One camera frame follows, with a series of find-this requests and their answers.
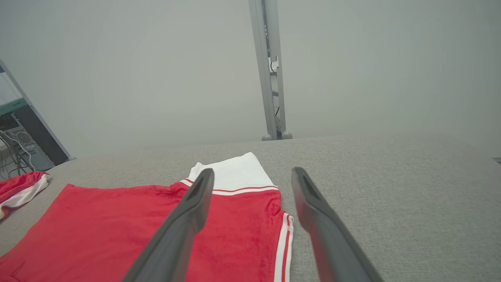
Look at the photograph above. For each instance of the red jersey with dark lettering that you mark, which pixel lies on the red jersey with dark lettering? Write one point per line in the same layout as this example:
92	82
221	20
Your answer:
15	186

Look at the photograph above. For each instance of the grey computer tower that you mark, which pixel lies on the grey computer tower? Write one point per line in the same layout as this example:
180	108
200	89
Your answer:
29	147

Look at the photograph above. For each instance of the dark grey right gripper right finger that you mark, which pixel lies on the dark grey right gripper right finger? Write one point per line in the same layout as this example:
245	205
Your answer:
325	235

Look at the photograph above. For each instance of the black panel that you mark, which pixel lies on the black panel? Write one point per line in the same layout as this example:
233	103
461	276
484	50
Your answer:
43	137

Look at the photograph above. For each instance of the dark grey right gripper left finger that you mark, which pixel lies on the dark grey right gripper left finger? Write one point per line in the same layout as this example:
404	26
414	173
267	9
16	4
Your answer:
184	231

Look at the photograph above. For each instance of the teal edged desk top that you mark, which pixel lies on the teal edged desk top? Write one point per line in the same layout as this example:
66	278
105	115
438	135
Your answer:
11	106

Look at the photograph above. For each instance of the grey metal post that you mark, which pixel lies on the grey metal post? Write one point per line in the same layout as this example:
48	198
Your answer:
270	39

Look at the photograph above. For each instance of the red garment with white band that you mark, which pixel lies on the red garment with white band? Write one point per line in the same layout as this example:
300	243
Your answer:
98	227

